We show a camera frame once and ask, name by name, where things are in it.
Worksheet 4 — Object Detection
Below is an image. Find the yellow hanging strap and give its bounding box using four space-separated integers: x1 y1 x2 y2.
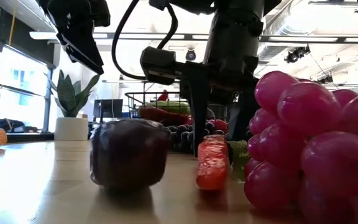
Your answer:
7 6 17 47

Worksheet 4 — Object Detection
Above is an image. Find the black wire basket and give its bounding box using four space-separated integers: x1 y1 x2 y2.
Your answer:
124 91 239 144

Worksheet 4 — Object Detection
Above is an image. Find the black grape bunch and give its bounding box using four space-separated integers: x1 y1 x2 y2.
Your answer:
163 123 229 154

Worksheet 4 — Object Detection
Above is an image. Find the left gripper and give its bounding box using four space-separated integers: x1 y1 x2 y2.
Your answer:
39 0 111 75

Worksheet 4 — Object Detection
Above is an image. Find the purple eggplant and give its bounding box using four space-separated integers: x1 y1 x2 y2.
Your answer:
89 119 171 189

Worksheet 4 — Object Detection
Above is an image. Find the long ceiling light fixture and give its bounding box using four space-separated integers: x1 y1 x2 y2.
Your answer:
29 30 358 44

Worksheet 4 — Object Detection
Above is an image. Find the light green bumpy cucumber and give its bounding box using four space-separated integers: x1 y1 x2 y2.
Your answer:
144 101 192 115

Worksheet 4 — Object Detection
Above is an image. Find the silver ceiling duct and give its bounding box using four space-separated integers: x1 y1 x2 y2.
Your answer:
258 0 341 63

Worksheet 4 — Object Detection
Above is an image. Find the pink grape bunch with leaves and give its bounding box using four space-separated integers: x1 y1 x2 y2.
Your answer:
228 70 358 224

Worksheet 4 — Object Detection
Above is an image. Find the red tomato green stem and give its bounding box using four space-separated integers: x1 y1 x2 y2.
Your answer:
208 119 229 134

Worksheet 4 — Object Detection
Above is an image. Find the black ceiling spotlight cluster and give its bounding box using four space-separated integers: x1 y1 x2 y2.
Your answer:
283 45 311 65

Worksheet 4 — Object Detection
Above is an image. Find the orange carrot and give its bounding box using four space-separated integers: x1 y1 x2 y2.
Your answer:
196 134 230 191

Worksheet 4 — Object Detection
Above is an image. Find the snake plant white pot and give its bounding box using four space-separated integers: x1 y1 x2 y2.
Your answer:
44 70 102 141

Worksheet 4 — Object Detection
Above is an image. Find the black bag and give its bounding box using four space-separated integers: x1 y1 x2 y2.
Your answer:
0 118 25 134

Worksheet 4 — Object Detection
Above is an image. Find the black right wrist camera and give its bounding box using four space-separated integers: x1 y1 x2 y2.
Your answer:
139 45 186 86

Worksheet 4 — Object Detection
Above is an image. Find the black computer monitor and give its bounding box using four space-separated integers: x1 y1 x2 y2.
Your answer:
93 98 124 119

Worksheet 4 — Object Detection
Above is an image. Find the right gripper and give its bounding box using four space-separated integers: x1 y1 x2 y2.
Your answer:
180 7 265 157

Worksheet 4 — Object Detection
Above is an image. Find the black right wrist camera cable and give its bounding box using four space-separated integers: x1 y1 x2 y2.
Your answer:
111 0 180 82

